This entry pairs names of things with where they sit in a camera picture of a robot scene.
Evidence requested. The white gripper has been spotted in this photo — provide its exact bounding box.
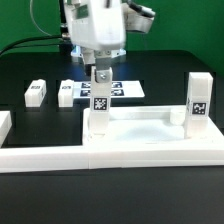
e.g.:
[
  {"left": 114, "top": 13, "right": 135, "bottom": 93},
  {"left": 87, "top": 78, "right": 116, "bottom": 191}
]
[{"left": 63, "top": 0, "right": 126, "bottom": 83}]

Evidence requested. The white desk top tray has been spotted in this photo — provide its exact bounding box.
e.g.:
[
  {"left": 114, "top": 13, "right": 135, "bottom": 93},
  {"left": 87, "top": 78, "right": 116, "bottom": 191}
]
[{"left": 82, "top": 105, "right": 224, "bottom": 147}]

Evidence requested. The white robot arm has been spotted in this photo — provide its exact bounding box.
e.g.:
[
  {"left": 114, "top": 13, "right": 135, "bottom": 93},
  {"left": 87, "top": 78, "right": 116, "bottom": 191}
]
[{"left": 63, "top": 0, "right": 156, "bottom": 83}]

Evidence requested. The fiducial marker plate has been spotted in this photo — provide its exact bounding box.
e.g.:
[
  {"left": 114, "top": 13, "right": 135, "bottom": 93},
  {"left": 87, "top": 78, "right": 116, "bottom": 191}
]
[{"left": 73, "top": 80, "right": 145, "bottom": 99}]

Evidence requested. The white U-shaped fence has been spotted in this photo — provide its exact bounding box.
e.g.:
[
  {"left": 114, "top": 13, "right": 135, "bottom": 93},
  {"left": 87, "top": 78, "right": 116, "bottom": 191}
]
[{"left": 0, "top": 111, "right": 224, "bottom": 173}]

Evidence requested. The grey thin cable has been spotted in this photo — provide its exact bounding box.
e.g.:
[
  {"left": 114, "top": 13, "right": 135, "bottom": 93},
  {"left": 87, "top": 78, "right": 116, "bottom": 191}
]
[{"left": 28, "top": 0, "right": 54, "bottom": 37}]

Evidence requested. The black cable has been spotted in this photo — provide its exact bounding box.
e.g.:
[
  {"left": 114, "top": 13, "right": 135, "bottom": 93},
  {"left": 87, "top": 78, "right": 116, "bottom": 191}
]
[{"left": 0, "top": 32, "right": 71, "bottom": 56}]

